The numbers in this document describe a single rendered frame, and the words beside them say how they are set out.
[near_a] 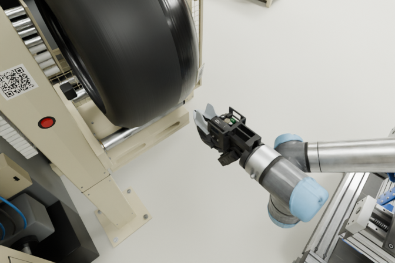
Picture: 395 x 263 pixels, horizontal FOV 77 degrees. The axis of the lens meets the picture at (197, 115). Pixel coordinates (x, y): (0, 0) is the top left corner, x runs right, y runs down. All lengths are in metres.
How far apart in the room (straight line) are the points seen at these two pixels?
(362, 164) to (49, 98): 0.78
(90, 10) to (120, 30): 0.07
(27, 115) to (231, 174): 1.35
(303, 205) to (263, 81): 1.99
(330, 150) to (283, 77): 1.93
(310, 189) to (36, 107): 0.68
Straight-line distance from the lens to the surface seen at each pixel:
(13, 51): 0.69
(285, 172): 0.51
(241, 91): 2.29
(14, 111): 0.78
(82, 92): 1.08
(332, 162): 0.64
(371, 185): 1.85
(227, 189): 1.76
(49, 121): 0.82
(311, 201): 0.50
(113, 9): 0.58
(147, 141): 0.95
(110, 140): 0.89
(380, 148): 0.64
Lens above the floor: 1.63
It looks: 52 degrees down
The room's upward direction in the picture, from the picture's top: straight up
